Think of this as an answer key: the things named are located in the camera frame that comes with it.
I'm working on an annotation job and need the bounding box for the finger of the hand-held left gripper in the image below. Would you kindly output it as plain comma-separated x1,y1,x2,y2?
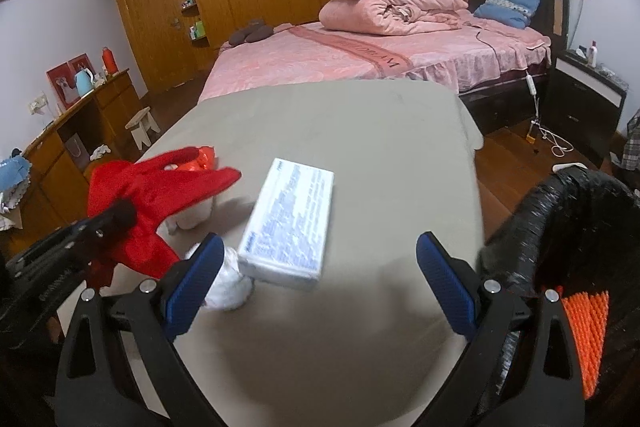
55,207,138,260
90,198,138,222

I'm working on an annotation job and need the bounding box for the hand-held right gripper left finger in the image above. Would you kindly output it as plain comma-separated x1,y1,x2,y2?
54,232,226,427

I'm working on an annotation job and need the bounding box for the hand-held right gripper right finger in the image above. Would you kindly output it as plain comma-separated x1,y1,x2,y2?
412,231,587,427

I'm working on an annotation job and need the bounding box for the red cloth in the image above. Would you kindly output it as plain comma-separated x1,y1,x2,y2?
86,147,243,290

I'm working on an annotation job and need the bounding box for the white tissue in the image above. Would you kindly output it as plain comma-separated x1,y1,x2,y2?
182,244,253,312

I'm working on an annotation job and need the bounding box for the orange plastic bag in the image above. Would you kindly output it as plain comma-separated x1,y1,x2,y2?
172,146,217,172

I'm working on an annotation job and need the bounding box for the white printed box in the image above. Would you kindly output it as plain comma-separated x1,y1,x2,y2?
237,157,336,292

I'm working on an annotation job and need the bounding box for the trash bin with black bag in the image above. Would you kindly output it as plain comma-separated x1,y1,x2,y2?
477,167,640,427

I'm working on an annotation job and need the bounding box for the orange spiky mat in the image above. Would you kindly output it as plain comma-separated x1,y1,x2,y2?
560,289,611,400

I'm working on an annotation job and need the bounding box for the small wooden stool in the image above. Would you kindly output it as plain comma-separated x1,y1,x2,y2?
125,107,162,151

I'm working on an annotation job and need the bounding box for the blue lace cloth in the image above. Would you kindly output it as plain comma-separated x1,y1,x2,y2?
0,148,33,208

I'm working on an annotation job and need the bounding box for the wooden dresser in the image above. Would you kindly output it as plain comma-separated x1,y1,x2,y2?
22,68,143,228

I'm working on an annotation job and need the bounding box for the light blue kettle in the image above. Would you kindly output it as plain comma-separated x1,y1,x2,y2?
74,68,97,98

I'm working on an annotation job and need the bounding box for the beige covered table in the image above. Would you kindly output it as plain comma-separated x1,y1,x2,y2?
55,79,486,427

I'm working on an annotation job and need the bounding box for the black and white nightstand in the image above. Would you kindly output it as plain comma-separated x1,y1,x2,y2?
545,49,628,168

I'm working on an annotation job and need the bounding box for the pink bedspread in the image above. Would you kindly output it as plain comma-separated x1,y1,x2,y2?
200,14,552,100

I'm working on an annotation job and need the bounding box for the plaid cloth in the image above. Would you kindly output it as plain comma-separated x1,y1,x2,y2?
612,109,640,170

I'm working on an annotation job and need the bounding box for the pink folded quilt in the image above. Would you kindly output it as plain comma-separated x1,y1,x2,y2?
319,0,471,36

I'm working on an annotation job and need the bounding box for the blue pillow with white band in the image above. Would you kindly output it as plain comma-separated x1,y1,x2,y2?
472,0,542,29

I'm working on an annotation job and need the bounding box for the large red photo frame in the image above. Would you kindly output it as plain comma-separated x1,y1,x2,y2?
46,62,81,110

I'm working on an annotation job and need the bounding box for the small red photo frame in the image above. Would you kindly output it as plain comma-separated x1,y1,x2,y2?
67,53,96,78

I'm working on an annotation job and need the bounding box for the power strip with white cables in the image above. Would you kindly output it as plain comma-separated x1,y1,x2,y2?
526,118,576,158

